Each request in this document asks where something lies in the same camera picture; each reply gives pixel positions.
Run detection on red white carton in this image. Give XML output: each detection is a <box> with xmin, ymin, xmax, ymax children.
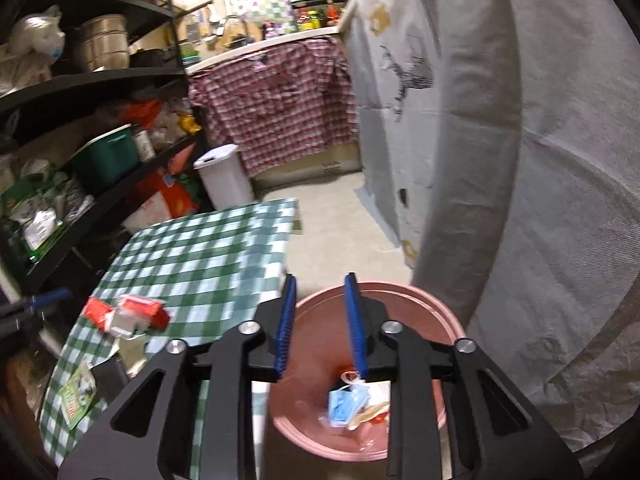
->
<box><xmin>82</xmin><ymin>295</ymin><xmax>171</xmax><ymax>338</ymax></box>

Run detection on white printed cup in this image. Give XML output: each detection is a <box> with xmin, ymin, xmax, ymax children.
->
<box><xmin>134</xmin><ymin>130</ymin><xmax>155</xmax><ymax>161</ymax></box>

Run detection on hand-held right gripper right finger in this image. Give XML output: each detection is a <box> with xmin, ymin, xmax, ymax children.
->
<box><xmin>344</xmin><ymin>272</ymin><xmax>586</xmax><ymax>480</ymax></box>

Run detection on pink waste bin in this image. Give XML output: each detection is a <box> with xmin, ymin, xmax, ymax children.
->
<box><xmin>267</xmin><ymin>281</ymin><xmax>463</xmax><ymax>463</ymax></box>

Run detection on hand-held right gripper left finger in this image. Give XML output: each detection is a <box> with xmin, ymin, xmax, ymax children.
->
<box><xmin>57</xmin><ymin>274</ymin><xmax>298</xmax><ymax>480</ymax></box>

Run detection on green storage box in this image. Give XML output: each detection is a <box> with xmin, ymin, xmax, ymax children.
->
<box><xmin>70</xmin><ymin>127</ymin><xmax>142</xmax><ymax>186</ymax></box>

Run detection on red plaid shirt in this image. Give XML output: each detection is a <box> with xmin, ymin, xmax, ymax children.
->
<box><xmin>189</xmin><ymin>39</ymin><xmax>358</xmax><ymax>176</ymax></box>

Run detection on green panda packet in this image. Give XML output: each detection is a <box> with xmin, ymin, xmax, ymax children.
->
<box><xmin>57</xmin><ymin>360</ymin><xmax>98</xmax><ymax>431</ymax></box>

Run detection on heap of green white packets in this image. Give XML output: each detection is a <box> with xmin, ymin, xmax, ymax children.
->
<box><xmin>0</xmin><ymin>160</ymin><xmax>96</xmax><ymax>261</ymax></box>

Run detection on blue face mask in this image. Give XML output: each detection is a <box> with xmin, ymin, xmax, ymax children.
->
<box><xmin>327</xmin><ymin>382</ymin><xmax>373</xmax><ymax>428</ymax></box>

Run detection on black spice rack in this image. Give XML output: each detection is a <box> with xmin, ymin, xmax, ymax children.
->
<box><xmin>290</xmin><ymin>0</ymin><xmax>351</xmax><ymax>33</ymax></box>

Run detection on orange printed sack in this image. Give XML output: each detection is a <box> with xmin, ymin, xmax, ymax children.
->
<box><xmin>150</xmin><ymin>170</ymin><xmax>201</xmax><ymax>216</ymax></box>

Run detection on white plastic bag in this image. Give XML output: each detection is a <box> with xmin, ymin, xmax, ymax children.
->
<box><xmin>10</xmin><ymin>5</ymin><xmax>66</xmax><ymax>66</ymax></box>

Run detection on orange plastic bag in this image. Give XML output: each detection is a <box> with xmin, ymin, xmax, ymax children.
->
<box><xmin>336</xmin><ymin>362</ymin><xmax>395</xmax><ymax>423</ymax></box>

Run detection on white kitchen counter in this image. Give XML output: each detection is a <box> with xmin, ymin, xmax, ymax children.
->
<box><xmin>185</xmin><ymin>25</ymin><xmax>347</xmax><ymax>73</ymax></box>

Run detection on green checked tablecloth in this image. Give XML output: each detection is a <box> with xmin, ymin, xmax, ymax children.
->
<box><xmin>40</xmin><ymin>197</ymin><xmax>301</xmax><ymax>466</ymax></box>

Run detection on metal faucet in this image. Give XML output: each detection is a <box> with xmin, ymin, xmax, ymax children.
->
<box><xmin>220</xmin><ymin>15</ymin><xmax>249</xmax><ymax>44</ymax></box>

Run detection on deer print grey curtain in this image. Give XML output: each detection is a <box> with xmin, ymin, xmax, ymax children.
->
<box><xmin>340</xmin><ymin>0</ymin><xmax>451</xmax><ymax>266</ymax></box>

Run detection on plain grey curtain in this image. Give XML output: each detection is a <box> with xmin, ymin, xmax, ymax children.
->
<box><xmin>410</xmin><ymin>0</ymin><xmax>640</xmax><ymax>456</ymax></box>

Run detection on white pedal bin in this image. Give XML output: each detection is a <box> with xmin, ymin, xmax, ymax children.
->
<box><xmin>193</xmin><ymin>144</ymin><xmax>256</xmax><ymax>209</ymax></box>

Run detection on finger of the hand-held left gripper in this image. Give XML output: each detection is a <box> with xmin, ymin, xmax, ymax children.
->
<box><xmin>0</xmin><ymin>287</ymin><xmax>73</xmax><ymax>312</ymax></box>
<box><xmin>0</xmin><ymin>310</ymin><xmax>48</xmax><ymax>337</ymax></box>

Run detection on metal pot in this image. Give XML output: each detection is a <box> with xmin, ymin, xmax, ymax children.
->
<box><xmin>75</xmin><ymin>14</ymin><xmax>132</xmax><ymax>72</ymax></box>

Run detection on hanging kitchen utensils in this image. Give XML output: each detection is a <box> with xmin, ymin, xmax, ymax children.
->
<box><xmin>187</xmin><ymin>2</ymin><xmax>223</xmax><ymax>43</ymax></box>

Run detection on black shelf rack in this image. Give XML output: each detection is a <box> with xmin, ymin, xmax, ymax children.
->
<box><xmin>0</xmin><ymin>0</ymin><xmax>211</xmax><ymax>301</ymax></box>

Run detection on white printed box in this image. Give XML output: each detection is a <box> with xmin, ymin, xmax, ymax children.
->
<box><xmin>122</xmin><ymin>197</ymin><xmax>171</xmax><ymax>234</ymax></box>

